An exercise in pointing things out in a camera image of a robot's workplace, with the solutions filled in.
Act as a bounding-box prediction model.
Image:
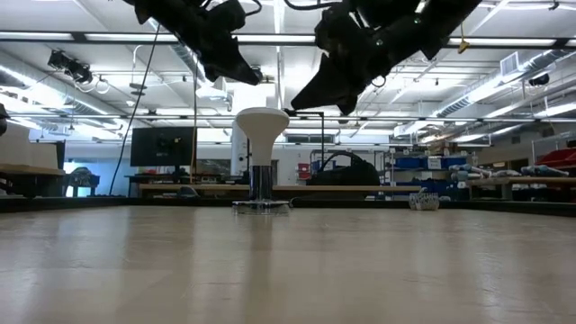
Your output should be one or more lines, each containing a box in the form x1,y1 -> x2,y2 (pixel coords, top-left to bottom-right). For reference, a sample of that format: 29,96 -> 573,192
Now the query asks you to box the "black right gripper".
291,17 -> 436,116

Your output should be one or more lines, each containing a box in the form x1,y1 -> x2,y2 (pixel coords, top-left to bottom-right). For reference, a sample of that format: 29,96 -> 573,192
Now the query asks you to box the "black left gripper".
170,0 -> 262,86

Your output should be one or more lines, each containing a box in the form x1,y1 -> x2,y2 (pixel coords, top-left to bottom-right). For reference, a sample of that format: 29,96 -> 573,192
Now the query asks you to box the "white mushroom-shaped lightbulb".
235,106 -> 291,167

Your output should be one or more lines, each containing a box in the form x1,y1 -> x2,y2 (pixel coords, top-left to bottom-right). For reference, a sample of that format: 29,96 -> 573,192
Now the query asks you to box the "chrome socket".
231,165 -> 292,216

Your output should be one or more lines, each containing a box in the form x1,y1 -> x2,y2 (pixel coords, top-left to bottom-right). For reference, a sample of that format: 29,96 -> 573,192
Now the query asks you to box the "black duffel bag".
307,151 -> 382,186

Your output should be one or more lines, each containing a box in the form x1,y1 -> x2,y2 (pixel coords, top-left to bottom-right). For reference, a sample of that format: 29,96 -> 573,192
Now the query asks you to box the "beige wooden desk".
138,183 -> 422,199

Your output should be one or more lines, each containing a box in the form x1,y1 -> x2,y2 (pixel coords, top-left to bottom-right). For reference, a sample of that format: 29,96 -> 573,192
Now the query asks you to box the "metal shelf with blue bins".
384,150 -> 473,202

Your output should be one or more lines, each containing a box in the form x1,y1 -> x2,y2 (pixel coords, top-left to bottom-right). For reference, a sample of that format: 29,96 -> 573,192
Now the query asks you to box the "black computer monitor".
130,126 -> 198,167

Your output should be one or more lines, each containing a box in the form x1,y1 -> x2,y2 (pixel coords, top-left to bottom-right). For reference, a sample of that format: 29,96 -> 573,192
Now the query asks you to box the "yellow hanging tag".
457,22 -> 472,55

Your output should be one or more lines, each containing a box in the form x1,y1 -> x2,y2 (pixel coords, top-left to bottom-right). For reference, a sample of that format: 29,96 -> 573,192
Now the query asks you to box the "blue white patterned cup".
408,192 -> 440,212

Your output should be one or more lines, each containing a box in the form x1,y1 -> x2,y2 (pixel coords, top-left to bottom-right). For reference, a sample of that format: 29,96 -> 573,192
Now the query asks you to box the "grey blue rolled bundle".
521,165 -> 571,177
449,164 -> 491,181

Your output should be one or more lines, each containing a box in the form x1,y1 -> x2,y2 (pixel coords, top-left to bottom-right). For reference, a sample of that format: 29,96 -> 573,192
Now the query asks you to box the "white ceiling air vent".
499,51 -> 521,77

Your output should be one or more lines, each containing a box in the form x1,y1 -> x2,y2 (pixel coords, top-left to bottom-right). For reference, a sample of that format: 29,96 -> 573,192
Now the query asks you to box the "black overhead light bar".
0,30 -> 576,50

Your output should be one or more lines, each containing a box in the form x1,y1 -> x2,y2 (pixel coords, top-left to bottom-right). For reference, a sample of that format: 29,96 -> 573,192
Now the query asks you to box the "wooden workbench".
465,176 -> 576,202

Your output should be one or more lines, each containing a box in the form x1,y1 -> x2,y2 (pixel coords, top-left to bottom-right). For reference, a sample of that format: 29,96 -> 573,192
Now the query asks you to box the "small pale cardboard box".
29,142 -> 59,170

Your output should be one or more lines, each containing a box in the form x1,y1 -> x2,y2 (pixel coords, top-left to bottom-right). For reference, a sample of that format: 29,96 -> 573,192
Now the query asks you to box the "red storage bin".
535,148 -> 576,170

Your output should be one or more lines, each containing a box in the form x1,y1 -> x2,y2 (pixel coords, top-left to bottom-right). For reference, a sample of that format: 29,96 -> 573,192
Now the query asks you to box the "wooden side table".
0,164 -> 67,198

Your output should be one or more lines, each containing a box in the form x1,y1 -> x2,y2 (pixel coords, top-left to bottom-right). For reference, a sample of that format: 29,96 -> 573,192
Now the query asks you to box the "large pale cardboard box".
0,123 -> 31,167

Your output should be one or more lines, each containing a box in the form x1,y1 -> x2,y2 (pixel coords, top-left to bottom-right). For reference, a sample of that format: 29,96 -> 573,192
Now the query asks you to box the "thin black metal frame stand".
246,109 -> 326,168

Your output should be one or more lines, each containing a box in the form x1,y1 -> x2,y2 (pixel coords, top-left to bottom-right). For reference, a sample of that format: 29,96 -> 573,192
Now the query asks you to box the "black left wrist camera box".
214,0 -> 248,32

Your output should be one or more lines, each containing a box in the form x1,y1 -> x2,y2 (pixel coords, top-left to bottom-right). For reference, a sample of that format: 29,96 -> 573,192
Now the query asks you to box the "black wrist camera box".
214,0 -> 248,32
314,4 -> 361,50

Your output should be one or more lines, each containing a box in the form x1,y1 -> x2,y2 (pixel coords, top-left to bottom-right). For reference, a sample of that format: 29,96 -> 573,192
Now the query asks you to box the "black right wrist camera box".
314,4 -> 361,50

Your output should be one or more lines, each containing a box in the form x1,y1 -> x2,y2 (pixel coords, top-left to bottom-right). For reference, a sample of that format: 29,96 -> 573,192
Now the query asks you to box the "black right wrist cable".
283,0 -> 343,11

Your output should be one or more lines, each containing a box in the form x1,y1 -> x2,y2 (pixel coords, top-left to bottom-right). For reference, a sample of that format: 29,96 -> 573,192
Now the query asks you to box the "long black hanging cable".
109,24 -> 161,197

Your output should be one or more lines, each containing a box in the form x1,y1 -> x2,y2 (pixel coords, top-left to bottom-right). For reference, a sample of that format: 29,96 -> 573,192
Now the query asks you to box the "silver ceiling air duct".
0,49 -> 131,118
431,47 -> 576,119

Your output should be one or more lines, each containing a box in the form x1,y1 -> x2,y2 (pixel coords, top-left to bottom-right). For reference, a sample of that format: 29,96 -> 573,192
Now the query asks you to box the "black ceiling-mounted camera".
48,49 -> 95,86

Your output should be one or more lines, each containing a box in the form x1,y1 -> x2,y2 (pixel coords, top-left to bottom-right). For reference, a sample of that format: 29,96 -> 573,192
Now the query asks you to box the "black aluminium rig frame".
0,196 -> 576,219

